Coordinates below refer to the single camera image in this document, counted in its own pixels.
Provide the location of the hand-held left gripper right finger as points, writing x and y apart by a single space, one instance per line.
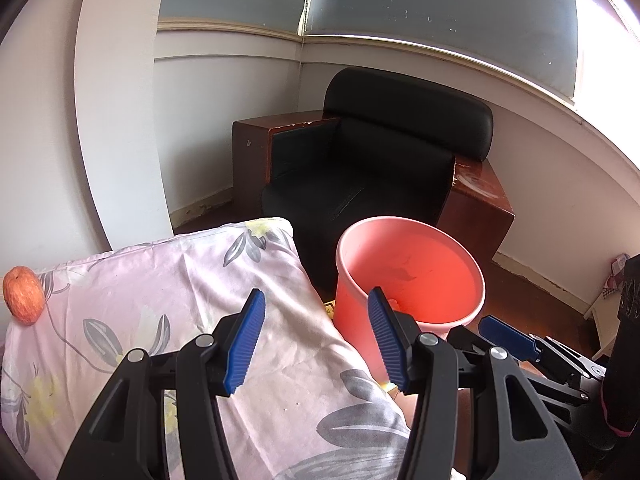
387 345

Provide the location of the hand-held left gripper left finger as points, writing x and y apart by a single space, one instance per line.
245 345

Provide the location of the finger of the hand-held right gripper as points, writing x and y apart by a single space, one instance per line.
507 337
465 340

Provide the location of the pink plastic bucket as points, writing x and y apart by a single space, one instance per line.
415 270

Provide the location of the pink floral cloth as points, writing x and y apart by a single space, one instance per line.
175 310

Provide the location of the pink patterned box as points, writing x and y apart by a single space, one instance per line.
614 272

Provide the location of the black leather wooden armchair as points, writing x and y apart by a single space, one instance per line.
375 160

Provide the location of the red apple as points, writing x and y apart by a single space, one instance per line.
22 295

